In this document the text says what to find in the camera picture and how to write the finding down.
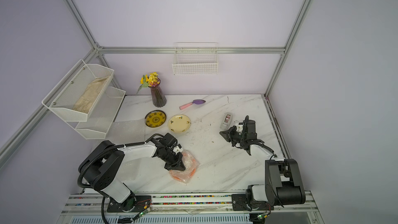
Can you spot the beige folded cloth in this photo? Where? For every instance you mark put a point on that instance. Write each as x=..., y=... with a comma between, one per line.
x=86, y=101

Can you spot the white mesh upper shelf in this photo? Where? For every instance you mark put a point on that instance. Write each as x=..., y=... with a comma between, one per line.
x=66, y=93

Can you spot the yellow flower bouquet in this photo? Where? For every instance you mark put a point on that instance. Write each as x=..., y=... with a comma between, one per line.
x=151, y=81

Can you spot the grey tape dispenser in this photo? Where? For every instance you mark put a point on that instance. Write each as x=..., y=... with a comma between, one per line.
x=226, y=121

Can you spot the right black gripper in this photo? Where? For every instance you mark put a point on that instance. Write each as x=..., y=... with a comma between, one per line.
x=226, y=136

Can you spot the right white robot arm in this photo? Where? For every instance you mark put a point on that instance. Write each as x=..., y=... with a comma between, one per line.
x=282, y=179

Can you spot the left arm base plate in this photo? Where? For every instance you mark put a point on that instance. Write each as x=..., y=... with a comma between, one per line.
x=134, y=204

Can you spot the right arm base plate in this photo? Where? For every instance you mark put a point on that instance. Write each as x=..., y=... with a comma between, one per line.
x=241, y=202

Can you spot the orange plate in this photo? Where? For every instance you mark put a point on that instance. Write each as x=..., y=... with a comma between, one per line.
x=188, y=168

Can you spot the dark yellow patterned plate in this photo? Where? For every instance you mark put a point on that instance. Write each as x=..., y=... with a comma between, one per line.
x=155, y=118

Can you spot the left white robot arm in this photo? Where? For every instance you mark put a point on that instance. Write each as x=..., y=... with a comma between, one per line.
x=99, y=170

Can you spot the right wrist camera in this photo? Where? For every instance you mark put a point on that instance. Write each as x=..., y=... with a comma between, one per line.
x=239, y=128

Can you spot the aluminium mounting rail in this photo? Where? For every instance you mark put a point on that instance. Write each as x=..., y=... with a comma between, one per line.
x=193, y=203

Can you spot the white wire wall basket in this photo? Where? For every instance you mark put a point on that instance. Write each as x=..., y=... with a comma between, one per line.
x=197, y=58

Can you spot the clear bubble wrap sheet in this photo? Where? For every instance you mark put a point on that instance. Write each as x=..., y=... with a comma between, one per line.
x=189, y=169

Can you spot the cream yellow plate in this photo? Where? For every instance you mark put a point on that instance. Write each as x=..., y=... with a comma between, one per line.
x=179, y=123

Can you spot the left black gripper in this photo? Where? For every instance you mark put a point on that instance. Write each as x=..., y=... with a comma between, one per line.
x=176, y=165

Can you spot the white mesh shelf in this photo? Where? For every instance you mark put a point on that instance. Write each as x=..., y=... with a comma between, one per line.
x=66, y=93
x=103, y=115

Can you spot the dark glass vase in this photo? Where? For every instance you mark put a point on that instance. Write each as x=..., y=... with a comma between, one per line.
x=158, y=97

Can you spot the pink purple scoop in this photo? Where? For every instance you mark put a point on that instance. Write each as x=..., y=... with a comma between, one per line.
x=194, y=102

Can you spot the white mesh lower shelf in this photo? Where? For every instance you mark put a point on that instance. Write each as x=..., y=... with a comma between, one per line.
x=103, y=115

